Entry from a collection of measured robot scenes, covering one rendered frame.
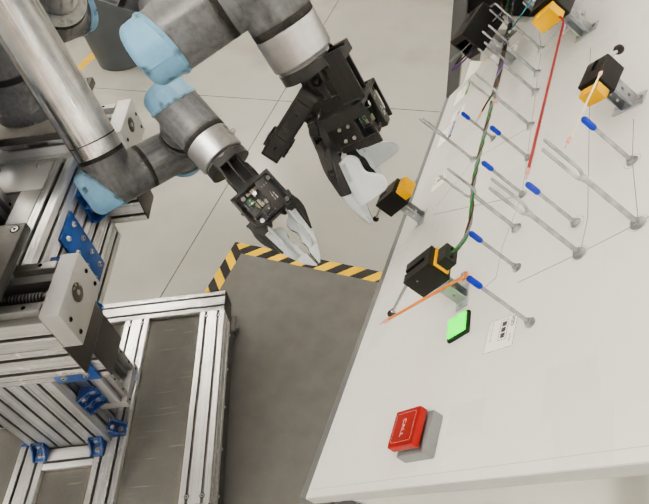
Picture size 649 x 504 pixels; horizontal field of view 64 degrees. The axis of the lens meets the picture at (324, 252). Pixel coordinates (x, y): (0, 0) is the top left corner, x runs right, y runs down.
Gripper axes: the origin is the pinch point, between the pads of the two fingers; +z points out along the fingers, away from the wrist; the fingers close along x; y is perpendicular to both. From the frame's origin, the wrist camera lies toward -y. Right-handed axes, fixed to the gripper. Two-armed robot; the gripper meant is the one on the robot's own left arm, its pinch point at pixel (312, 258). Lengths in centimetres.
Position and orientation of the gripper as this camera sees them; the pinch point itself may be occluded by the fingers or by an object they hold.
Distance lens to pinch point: 81.5
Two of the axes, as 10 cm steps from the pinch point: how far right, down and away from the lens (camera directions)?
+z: 6.7, 7.4, -0.5
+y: 0.1, -0.7, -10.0
